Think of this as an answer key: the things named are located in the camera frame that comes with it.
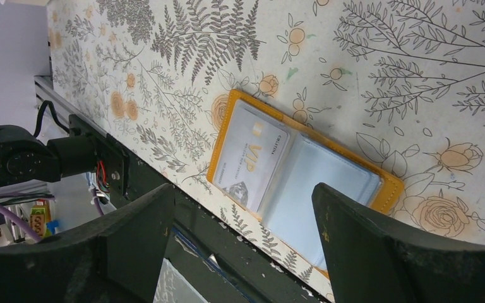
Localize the floral patterned table mat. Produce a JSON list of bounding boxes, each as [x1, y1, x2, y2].
[[47, 1, 485, 299]]

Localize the orange leather card holder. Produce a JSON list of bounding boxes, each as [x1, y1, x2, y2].
[[207, 90, 404, 272]]

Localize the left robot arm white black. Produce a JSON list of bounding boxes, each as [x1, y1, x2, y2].
[[0, 114, 129, 195]]

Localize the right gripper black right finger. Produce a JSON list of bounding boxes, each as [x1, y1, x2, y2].
[[316, 186, 485, 302]]

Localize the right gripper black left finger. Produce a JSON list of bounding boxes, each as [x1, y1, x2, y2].
[[0, 184, 175, 302]]

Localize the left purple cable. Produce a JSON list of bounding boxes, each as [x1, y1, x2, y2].
[[0, 194, 42, 244]]

